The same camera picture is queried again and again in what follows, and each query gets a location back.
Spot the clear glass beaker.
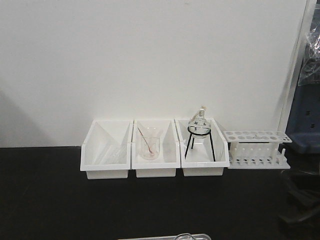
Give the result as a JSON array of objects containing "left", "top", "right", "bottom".
[{"left": 174, "top": 233, "right": 195, "bottom": 240}]

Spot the beaker with red rod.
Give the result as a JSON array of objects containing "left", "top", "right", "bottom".
[{"left": 137, "top": 127, "right": 161, "bottom": 161}]

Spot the silver metal tray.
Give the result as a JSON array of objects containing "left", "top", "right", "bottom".
[{"left": 147, "top": 233, "right": 211, "bottom": 240}]

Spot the middle white storage bin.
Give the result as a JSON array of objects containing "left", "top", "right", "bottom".
[{"left": 131, "top": 119, "right": 181, "bottom": 178}]

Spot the white storage bin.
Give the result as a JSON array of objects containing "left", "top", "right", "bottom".
[
  {"left": 174, "top": 118, "right": 230, "bottom": 177},
  {"left": 80, "top": 120, "right": 134, "bottom": 180},
  {"left": 131, "top": 119, "right": 181, "bottom": 178}
]

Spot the glass alcohol lamp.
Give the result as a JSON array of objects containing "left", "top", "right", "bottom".
[{"left": 187, "top": 106, "right": 211, "bottom": 139}]

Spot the right white storage bin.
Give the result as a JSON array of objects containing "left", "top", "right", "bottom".
[{"left": 174, "top": 118, "right": 230, "bottom": 177}]

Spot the left white storage bin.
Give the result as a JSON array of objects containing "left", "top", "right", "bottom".
[{"left": 80, "top": 120, "right": 134, "bottom": 180}]

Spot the white test tube rack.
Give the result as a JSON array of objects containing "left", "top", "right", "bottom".
[{"left": 223, "top": 130, "right": 292, "bottom": 170}]

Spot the dark blue plastic crate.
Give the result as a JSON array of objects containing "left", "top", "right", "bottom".
[{"left": 285, "top": 84, "right": 320, "bottom": 154}]

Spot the clear plastic bag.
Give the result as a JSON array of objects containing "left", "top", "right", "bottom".
[{"left": 298, "top": 21, "right": 320, "bottom": 86}]

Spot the black wire tripod stand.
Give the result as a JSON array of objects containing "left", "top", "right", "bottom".
[{"left": 184, "top": 126, "right": 216, "bottom": 162}]

